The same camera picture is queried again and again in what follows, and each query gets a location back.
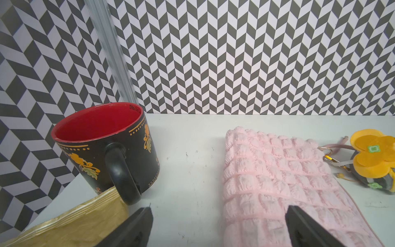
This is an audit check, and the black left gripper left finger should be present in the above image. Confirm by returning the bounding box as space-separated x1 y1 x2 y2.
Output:
96 207 153 247

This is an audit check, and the black red floral mug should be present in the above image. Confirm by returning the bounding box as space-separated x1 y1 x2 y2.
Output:
51 103 160 205

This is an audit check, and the grey plush yellow flower charm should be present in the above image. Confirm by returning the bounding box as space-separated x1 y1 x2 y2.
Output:
335 129 395 193

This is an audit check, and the gold snack bag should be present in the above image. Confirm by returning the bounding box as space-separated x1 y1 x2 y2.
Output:
1 187 129 247

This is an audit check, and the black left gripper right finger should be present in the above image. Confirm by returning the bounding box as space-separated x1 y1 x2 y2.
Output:
285 205 345 247

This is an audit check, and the pink fluffy bag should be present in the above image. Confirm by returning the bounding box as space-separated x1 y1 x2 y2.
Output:
223 127 382 247

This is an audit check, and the aluminium corner post left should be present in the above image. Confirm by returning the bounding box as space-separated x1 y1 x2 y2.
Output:
85 0 138 104

